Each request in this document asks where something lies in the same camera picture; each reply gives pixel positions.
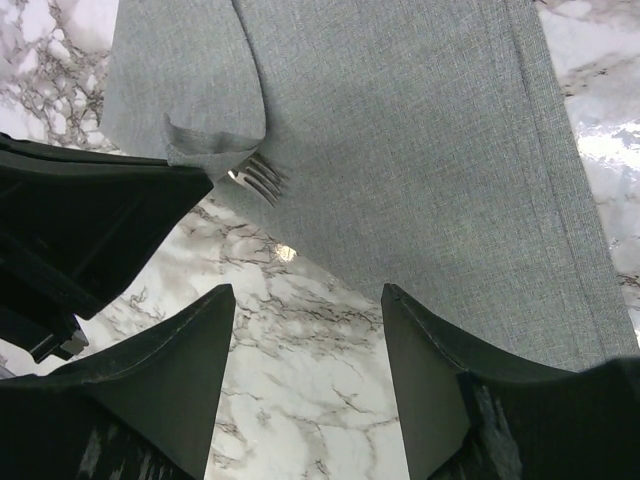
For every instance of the grey cloth napkin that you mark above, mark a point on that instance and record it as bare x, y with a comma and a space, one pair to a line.
420, 143

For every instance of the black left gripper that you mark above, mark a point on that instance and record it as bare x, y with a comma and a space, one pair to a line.
76, 229

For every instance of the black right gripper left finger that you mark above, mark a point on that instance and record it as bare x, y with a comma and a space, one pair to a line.
165, 382

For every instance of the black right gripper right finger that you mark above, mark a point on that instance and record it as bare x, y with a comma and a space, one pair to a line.
432, 362

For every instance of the silver fork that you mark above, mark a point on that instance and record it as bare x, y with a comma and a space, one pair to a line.
256, 175

